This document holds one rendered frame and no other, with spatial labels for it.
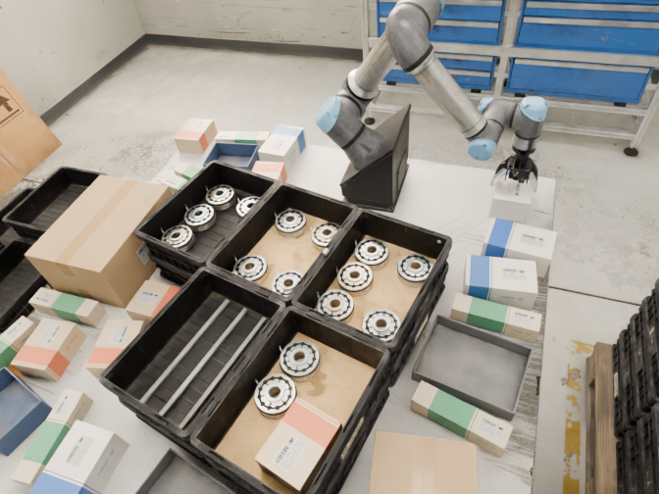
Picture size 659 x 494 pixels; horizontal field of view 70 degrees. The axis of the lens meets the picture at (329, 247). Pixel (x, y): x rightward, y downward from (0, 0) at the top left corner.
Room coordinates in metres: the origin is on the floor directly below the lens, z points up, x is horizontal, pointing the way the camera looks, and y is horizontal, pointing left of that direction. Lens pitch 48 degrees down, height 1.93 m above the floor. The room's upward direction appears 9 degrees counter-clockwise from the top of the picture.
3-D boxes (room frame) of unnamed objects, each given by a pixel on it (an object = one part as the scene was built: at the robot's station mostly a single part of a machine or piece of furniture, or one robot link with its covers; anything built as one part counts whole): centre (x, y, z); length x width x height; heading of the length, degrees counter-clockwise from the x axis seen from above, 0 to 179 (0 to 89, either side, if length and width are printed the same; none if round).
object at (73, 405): (0.54, 0.80, 0.73); 0.24 x 0.06 x 0.06; 161
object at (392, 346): (0.79, -0.11, 0.92); 0.40 x 0.30 x 0.02; 143
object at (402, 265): (0.83, -0.24, 0.86); 0.10 x 0.10 x 0.01
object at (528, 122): (1.16, -0.65, 1.08); 0.09 x 0.08 x 0.11; 56
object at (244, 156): (1.64, 0.35, 0.74); 0.20 x 0.15 x 0.07; 71
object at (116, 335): (0.78, 0.67, 0.74); 0.16 x 0.12 x 0.07; 168
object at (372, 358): (0.47, 0.13, 0.87); 0.40 x 0.30 x 0.11; 143
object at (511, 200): (1.17, -0.67, 0.76); 0.20 x 0.12 x 0.09; 153
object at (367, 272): (0.83, -0.06, 0.86); 0.10 x 0.10 x 0.01
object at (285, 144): (1.66, 0.13, 0.75); 0.20 x 0.12 x 0.09; 151
